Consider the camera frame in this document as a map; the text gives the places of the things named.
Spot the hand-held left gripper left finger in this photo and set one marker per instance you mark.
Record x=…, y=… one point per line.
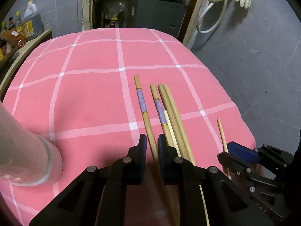
x=142, y=160

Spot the white plastic utensil holder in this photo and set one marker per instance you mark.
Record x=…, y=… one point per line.
x=28, y=160

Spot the clear bottle yellow cap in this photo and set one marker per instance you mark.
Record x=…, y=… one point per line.
x=18, y=18

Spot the small dark sauce bottle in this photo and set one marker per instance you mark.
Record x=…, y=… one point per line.
x=10, y=23

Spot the black cabinet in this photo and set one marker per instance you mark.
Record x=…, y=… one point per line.
x=155, y=16

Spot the brown packet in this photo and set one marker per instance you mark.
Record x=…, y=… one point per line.
x=14, y=38

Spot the clear crumpled plastic bags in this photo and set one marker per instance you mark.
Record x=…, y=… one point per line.
x=117, y=7

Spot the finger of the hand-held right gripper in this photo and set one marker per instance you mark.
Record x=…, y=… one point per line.
x=235, y=163
x=242, y=151

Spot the row of wooden chopsticks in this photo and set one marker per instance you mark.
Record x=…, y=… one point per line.
x=172, y=120

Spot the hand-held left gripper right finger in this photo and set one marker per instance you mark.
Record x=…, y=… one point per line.
x=162, y=160

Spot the thin short wooden chopstick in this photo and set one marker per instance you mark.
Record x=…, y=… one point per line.
x=222, y=136

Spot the pink checked tablecloth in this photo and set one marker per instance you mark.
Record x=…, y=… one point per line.
x=94, y=94

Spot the large oil jug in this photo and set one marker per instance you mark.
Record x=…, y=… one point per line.
x=31, y=21

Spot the wooden door frame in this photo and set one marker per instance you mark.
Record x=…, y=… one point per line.
x=191, y=23

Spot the purple banded wooden chopstick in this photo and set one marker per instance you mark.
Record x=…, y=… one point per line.
x=145, y=120

